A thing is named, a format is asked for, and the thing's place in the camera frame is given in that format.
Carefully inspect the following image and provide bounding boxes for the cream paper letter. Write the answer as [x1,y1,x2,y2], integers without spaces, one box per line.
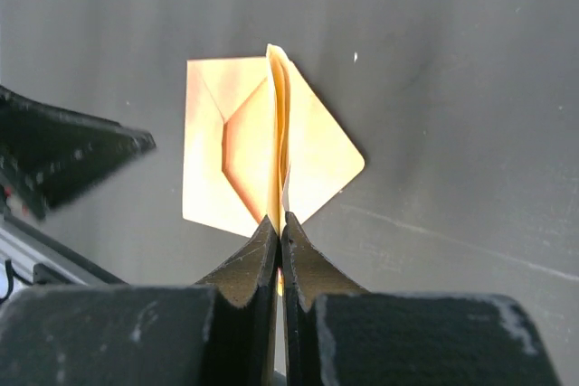
[266,44,290,236]

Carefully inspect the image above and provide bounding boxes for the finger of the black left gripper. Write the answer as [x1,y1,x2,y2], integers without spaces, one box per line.
[1,87,156,220]

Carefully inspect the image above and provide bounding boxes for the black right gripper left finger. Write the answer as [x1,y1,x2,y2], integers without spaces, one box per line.
[1,220,279,385]

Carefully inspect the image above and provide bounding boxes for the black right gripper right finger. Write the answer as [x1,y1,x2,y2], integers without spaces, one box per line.
[280,213,560,385]

